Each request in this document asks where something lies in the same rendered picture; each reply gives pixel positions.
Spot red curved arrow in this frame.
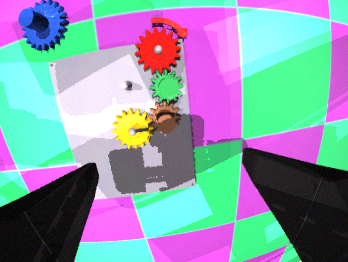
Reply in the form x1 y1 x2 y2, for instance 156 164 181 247
151 18 187 38

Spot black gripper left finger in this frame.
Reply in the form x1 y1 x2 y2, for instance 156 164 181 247
0 163 100 262

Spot red gear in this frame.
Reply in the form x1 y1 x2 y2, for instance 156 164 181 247
134 27 181 74

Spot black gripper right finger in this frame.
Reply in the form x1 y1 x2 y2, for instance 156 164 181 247
242 147 348 262

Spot blue gear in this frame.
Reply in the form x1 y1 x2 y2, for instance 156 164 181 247
19 0 68 51

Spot yellow gear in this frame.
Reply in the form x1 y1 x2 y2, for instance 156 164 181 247
113 107 155 148

